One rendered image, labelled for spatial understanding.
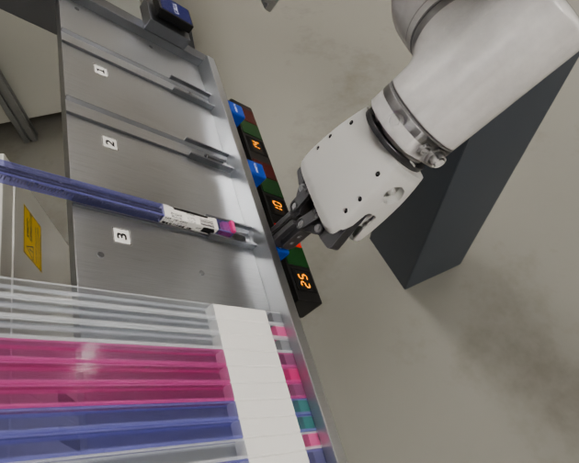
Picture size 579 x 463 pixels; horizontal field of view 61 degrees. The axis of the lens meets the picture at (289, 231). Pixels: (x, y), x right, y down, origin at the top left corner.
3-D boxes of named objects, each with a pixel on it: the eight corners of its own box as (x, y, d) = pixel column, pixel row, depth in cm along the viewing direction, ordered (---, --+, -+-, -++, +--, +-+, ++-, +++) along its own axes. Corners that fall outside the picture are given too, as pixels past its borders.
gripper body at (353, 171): (449, 183, 45) (361, 250, 51) (404, 108, 51) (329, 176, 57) (405, 158, 40) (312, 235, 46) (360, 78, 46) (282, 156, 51)
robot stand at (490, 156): (423, 216, 143) (514, -22, 85) (460, 264, 134) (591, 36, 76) (368, 238, 139) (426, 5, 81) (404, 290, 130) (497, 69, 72)
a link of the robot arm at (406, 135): (469, 166, 45) (442, 186, 46) (426, 102, 50) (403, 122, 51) (420, 135, 39) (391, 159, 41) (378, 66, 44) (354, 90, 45)
